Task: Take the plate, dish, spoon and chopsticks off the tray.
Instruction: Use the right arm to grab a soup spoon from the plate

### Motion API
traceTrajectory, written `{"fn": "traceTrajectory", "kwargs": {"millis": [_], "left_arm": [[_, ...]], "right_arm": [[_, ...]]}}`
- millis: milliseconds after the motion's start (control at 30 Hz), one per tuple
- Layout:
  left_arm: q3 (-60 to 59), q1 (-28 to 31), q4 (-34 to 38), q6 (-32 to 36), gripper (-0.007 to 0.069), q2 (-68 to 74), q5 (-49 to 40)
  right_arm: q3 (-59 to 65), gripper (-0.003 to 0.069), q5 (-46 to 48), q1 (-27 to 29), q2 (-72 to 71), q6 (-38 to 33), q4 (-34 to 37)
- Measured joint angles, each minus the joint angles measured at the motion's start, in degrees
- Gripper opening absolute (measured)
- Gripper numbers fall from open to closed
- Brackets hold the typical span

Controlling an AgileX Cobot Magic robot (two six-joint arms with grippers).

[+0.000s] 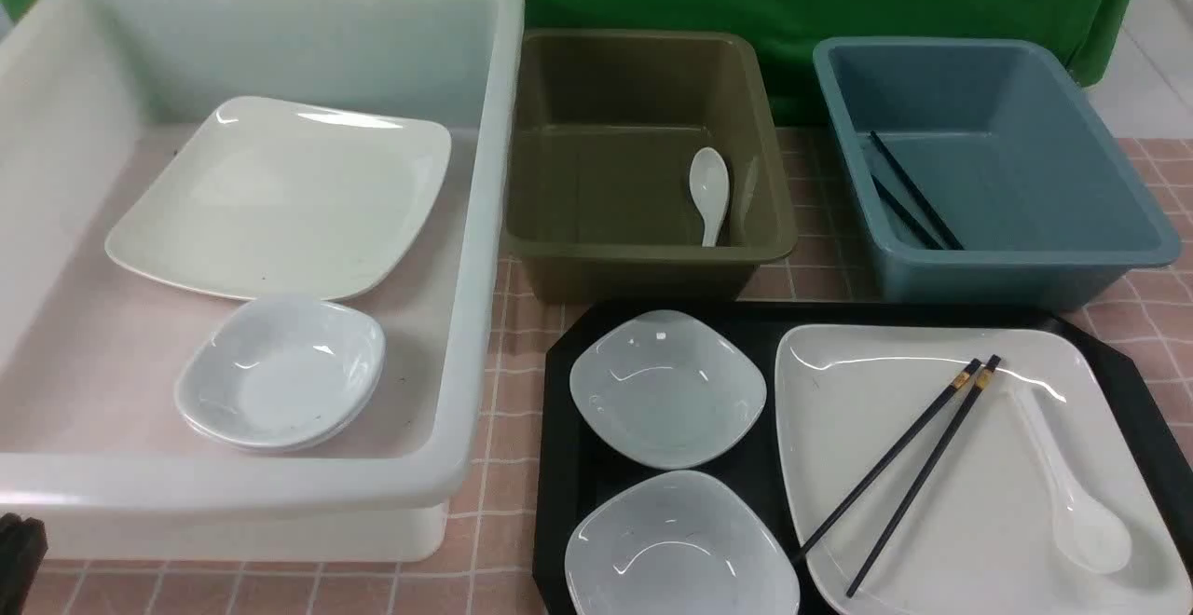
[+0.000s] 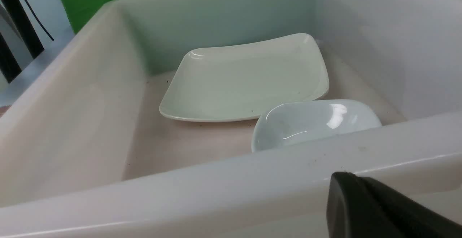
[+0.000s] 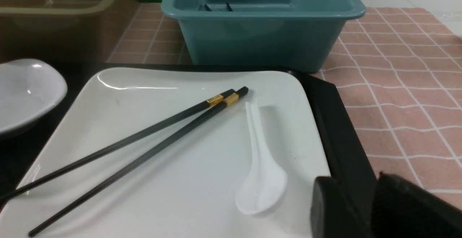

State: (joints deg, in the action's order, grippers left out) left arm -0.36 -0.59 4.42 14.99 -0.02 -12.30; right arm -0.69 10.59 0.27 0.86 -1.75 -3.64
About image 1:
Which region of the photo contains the white small bowl tray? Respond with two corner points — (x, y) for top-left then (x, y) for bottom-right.
(569, 309), (767, 471)
(564, 470), (802, 614)

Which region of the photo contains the large white square plate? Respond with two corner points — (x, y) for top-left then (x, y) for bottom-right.
(775, 323), (1189, 614)

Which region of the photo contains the white plastic spoon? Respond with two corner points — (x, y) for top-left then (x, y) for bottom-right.
(1010, 389), (1133, 574)

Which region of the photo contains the white square plate in bin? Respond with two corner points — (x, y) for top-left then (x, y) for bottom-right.
(103, 97), (452, 302)

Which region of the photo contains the olive green plastic bin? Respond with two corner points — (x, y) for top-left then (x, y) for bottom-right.
(503, 30), (797, 305)

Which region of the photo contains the white spoon in green bin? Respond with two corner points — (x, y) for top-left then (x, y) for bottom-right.
(690, 147), (730, 247)

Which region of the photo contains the black chopstick in blue bin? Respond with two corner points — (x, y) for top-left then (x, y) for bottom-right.
(870, 130), (966, 250)

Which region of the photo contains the blue plastic bin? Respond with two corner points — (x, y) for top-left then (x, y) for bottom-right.
(812, 36), (1182, 312)

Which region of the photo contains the large white plastic bin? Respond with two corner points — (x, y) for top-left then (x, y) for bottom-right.
(1, 0), (524, 563)

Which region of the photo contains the pink checkered tablecloth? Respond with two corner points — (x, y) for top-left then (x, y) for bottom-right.
(24, 130), (1189, 614)

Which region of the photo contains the black serving tray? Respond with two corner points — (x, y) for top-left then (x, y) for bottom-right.
(532, 300), (1192, 614)

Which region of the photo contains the black object at bottom left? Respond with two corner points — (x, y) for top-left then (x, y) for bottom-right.
(1, 513), (48, 614)

